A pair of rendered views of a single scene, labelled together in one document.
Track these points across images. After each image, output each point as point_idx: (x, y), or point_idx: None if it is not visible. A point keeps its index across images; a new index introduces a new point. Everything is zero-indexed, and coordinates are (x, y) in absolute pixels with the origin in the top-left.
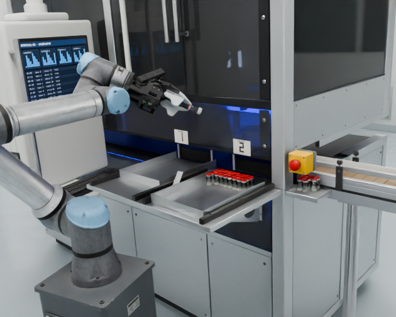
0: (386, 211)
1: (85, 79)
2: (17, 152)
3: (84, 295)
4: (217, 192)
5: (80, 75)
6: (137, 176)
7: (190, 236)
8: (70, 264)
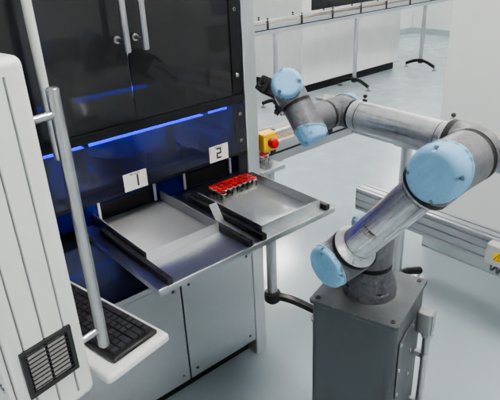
0: (301, 152)
1: (309, 98)
2: (64, 325)
3: (409, 291)
4: (251, 201)
5: (292, 97)
6: (183, 239)
7: (157, 301)
8: (348, 309)
